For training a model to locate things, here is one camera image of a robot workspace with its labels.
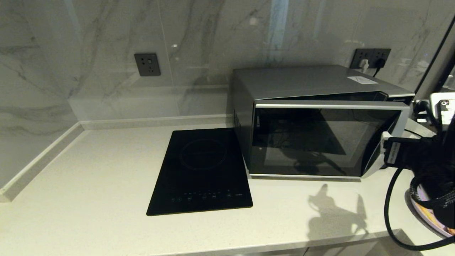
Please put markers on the purple plate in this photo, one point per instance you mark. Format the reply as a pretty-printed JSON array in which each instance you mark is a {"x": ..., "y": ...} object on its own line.
[{"x": 424, "y": 220}]

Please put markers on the black induction cooktop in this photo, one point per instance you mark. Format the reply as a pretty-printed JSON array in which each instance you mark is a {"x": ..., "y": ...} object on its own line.
[{"x": 202, "y": 170}]

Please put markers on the silver microwave oven body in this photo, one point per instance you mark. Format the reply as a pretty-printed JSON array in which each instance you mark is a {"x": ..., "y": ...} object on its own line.
[{"x": 302, "y": 80}]

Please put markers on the black power plug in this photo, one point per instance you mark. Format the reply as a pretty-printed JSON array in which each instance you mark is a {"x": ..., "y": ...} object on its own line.
[{"x": 379, "y": 63}]

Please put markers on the dark double wall socket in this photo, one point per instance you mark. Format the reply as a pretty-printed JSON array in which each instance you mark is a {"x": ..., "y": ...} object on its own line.
[{"x": 369, "y": 54}]

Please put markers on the grey single wall socket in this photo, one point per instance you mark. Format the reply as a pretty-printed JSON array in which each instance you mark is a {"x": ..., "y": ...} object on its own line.
[{"x": 147, "y": 64}]

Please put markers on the white sticker label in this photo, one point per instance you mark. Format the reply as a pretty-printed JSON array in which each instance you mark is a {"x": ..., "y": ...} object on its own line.
[{"x": 362, "y": 80}]

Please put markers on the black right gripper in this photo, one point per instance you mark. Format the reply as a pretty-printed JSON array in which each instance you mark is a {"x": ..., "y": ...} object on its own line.
[{"x": 407, "y": 153}]

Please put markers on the black metal door frame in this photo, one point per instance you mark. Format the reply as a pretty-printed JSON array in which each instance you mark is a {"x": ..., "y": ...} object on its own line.
[{"x": 437, "y": 49}]

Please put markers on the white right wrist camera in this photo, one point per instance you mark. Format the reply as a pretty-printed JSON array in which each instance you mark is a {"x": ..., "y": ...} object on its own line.
[{"x": 442, "y": 106}]

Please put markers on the white power plug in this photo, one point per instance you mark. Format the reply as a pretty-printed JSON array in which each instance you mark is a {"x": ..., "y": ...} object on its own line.
[{"x": 364, "y": 65}]

